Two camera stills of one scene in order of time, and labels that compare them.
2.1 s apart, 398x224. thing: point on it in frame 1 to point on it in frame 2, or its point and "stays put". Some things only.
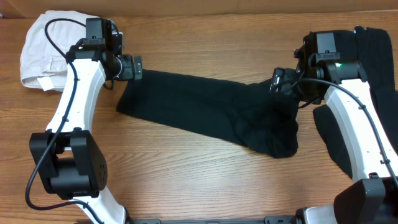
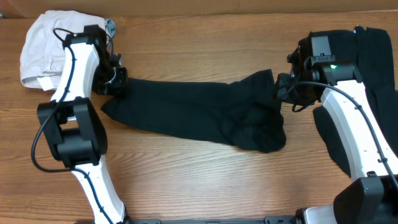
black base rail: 277,219 stays put
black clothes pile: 375,60 stays put
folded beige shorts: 39,60 stays put
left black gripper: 137,67 to 115,81
